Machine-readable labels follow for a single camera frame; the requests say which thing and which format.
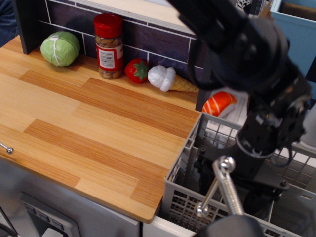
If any dark grey left post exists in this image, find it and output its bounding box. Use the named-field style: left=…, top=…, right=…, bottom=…
left=12, top=0, right=49, bottom=54

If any grey plastic drying rack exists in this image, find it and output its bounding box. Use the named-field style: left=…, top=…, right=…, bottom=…
left=160, top=113, right=316, bottom=237

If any orange salmon sushi toy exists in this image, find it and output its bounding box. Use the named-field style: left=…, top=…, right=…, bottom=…
left=202, top=91, right=237, bottom=118

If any red toy strawberry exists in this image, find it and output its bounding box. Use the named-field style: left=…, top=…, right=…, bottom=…
left=124, top=58, right=149, bottom=83

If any white toy ice cream cone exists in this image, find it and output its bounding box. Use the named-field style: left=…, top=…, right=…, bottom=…
left=148, top=65, right=199, bottom=93

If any grey faucet base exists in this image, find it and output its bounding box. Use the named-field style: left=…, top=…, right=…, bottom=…
left=301, top=104, right=316, bottom=150

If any red lidded nut jar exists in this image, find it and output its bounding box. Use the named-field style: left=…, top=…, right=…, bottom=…
left=94, top=13, right=123, bottom=79

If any small chrome knob rod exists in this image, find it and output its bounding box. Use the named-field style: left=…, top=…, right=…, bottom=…
left=0, top=143, right=14, bottom=155

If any black clamp base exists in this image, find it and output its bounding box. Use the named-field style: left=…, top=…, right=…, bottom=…
left=195, top=215, right=265, bottom=237

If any dark grey shelf post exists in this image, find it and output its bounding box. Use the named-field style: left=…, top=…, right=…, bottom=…
left=195, top=39, right=215, bottom=112

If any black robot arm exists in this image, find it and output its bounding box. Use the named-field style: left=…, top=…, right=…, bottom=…
left=171, top=0, right=311, bottom=215

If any silver dishwasher control panel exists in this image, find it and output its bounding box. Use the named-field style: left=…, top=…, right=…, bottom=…
left=18, top=192, right=80, bottom=237

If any blue plastic bin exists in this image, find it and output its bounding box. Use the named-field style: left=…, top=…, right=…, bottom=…
left=270, top=0, right=316, bottom=99

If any green toy cabbage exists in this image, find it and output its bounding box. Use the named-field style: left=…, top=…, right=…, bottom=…
left=40, top=31, right=80, bottom=67

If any white sink drainboard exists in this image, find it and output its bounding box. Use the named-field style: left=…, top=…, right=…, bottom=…
left=210, top=90, right=248, bottom=125

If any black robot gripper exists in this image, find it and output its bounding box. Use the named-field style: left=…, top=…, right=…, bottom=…
left=197, top=145, right=290, bottom=216

